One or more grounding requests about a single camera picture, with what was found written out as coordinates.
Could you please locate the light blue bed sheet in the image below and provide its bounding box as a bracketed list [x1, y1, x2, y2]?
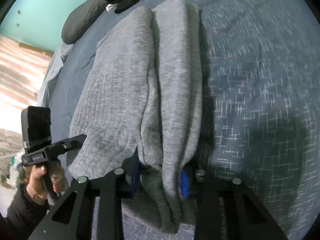
[37, 43, 73, 107]

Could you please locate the person's left hand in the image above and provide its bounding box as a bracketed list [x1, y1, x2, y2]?
[26, 160, 69, 205]

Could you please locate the grey knit sweater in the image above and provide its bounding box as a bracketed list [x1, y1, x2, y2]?
[67, 0, 202, 234]

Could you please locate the white sock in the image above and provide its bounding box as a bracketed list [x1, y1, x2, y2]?
[106, 4, 116, 11]

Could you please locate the black sleeve left forearm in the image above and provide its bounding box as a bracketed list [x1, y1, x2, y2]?
[1, 184, 48, 239]

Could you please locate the dark grey long pillow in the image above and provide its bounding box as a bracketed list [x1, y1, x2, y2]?
[61, 0, 108, 44]

